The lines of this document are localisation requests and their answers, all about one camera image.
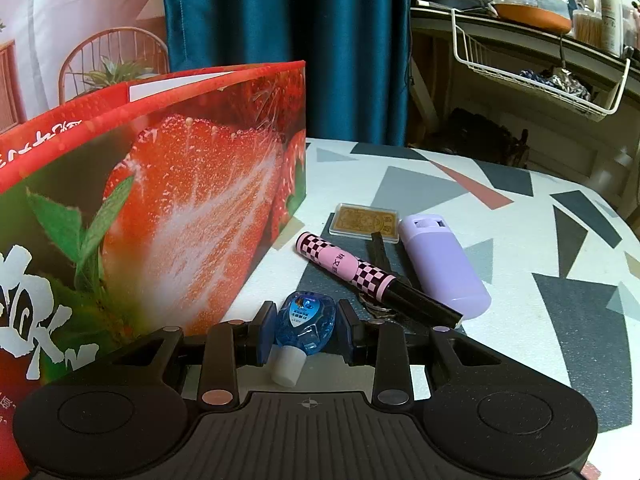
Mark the white wire basket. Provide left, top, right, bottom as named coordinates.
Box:
left=450, top=7, right=632, bottom=122

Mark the tall white bottle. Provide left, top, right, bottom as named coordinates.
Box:
left=598, top=0, right=624, bottom=59

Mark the black flat stick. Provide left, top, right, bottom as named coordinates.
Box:
left=369, top=232, right=406, bottom=286

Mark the small blue liquid bottle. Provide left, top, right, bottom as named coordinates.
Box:
left=270, top=292, right=337, bottom=388

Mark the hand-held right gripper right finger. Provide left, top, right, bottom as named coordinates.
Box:
left=337, top=300, right=503, bottom=407

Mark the gold card case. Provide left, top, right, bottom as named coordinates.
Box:
left=332, top=202, right=402, bottom=245

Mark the printed wall backdrop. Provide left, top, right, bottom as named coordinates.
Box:
left=0, top=0, right=171, bottom=136

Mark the teal curtain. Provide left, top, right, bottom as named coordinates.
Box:
left=161, top=0, right=413, bottom=148

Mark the black bag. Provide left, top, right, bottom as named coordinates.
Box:
left=435, top=107, right=531, bottom=166

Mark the pink checkered pen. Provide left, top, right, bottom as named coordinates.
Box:
left=296, top=231, right=465, bottom=330

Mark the red strawberry print cardboard box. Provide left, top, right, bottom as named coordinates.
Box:
left=0, top=60, right=307, bottom=480

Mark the purple plastic container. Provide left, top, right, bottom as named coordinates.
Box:
left=398, top=214, right=492, bottom=319

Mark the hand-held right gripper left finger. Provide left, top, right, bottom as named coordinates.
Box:
left=107, top=301, right=278, bottom=407

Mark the orange bowl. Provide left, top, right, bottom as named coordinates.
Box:
left=492, top=2, right=574, bottom=31

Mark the cotton swab jar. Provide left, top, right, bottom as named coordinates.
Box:
left=572, top=9, right=604, bottom=44

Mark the black desk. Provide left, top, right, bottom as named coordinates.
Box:
left=410, top=0, right=640, bottom=126

